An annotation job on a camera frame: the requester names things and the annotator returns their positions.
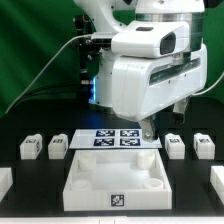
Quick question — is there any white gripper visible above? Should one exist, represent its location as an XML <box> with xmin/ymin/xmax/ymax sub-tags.
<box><xmin>112</xmin><ymin>45</ymin><xmax>207</xmax><ymax>142</ymax></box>

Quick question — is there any white square tabletop tray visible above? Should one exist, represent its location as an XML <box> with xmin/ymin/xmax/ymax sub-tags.
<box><xmin>63</xmin><ymin>149</ymin><xmax>172</xmax><ymax>211</ymax></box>

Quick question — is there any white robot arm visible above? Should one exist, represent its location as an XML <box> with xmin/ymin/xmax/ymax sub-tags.
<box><xmin>73</xmin><ymin>0</ymin><xmax>207</xmax><ymax>142</ymax></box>

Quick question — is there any white block right edge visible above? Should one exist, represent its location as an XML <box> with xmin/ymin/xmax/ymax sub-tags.
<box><xmin>210</xmin><ymin>166</ymin><xmax>224</xmax><ymax>205</ymax></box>

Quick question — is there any white block edge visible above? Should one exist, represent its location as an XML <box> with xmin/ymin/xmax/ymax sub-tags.
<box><xmin>210</xmin><ymin>166</ymin><xmax>224</xmax><ymax>205</ymax></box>
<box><xmin>0</xmin><ymin>168</ymin><xmax>13</xmax><ymax>202</ymax></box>

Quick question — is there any white tag sheet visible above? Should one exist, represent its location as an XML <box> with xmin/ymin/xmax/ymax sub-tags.
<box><xmin>69</xmin><ymin>129</ymin><xmax>162</xmax><ymax>149</ymax></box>

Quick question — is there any white block left edge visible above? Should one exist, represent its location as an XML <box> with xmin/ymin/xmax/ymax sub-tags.
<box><xmin>0</xmin><ymin>168</ymin><xmax>13</xmax><ymax>202</ymax></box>

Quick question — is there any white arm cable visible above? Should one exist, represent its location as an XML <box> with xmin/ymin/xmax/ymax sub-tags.
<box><xmin>192</xmin><ymin>70</ymin><xmax>224</xmax><ymax>98</ymax></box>

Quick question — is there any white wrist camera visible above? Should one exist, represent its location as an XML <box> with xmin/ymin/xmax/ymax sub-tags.
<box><xmin>111</xmin><ymin>21</ymin><xmax>190</xmax><ymax>58</ymax></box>

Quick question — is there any black camera on mount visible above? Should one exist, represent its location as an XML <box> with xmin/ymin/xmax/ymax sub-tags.
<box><xmin>72</xmin><ymin>14</ymin><xmax>111</xmax><ymax>85</ymax></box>

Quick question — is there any white camera cable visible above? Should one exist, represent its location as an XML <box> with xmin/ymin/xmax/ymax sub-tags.
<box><xmin>3</xmin><ymin>33</ymin><xmax>93</xmax><ymax>116</ymax></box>

